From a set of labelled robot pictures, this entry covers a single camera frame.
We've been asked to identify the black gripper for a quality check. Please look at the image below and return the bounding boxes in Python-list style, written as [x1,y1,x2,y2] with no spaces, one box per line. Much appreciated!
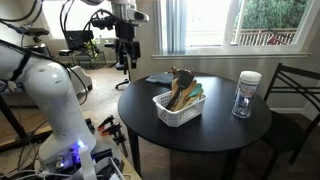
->
[114,21,142,70]

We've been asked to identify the light wooden spoon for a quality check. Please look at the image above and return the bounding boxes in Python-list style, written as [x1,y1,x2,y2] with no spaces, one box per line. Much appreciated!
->
[169,77,180,104]

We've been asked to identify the wooden utensils in basket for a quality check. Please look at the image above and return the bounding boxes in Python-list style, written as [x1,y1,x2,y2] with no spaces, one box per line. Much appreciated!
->
[165,69,195,111]

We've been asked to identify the white plastic basket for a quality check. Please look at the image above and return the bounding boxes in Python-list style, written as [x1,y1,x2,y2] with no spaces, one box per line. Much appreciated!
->
[152,89,208,128]

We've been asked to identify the black office chair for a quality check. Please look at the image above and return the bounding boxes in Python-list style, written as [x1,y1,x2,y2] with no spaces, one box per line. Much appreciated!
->
[103,41,132,90]

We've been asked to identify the green potted plant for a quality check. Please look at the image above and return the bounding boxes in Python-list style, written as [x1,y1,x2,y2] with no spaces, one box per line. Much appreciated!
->
[83,39,100,62]

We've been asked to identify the light blue cloth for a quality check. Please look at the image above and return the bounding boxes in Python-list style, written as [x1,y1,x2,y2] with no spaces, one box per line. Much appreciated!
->
[145,72,175,86]

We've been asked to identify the black monitor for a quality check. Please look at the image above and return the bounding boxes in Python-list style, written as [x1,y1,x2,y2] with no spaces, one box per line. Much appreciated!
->
[63,29,95,52]

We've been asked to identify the grey window curtain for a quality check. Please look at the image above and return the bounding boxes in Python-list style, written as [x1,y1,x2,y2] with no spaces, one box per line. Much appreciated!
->
[159,0,188,55]

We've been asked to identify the white armchair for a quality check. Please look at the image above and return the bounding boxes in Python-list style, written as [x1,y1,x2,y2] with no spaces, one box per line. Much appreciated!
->
[67,64,94,96]

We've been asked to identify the light wooden spatula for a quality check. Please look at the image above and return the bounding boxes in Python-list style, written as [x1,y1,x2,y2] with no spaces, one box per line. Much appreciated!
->
[173,80,198,112]

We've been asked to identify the black orange clamp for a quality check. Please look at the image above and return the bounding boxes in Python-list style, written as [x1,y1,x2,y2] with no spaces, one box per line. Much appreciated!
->
[100,122,130,158]
[97,114,116,132]

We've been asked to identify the teal spatula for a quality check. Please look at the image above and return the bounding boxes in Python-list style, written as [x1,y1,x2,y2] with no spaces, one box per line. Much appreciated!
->
[188,82,204,100]

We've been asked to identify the round black table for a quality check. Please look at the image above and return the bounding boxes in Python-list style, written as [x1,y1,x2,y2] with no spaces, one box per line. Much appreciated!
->
[117,72,273,180]

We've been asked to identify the wipes canister with white lid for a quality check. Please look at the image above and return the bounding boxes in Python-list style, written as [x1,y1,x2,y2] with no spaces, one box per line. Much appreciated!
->
[231,70,263,120]

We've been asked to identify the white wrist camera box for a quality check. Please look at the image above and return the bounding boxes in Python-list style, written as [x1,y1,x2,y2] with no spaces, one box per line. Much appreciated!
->
[125,7,150,24]

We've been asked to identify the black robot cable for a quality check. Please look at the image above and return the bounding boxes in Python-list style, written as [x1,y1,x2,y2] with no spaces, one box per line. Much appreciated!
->
[0,39,89,106]

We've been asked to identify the black camera on stand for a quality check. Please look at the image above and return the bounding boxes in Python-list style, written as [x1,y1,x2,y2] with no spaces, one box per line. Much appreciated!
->
[24,27,51,45]

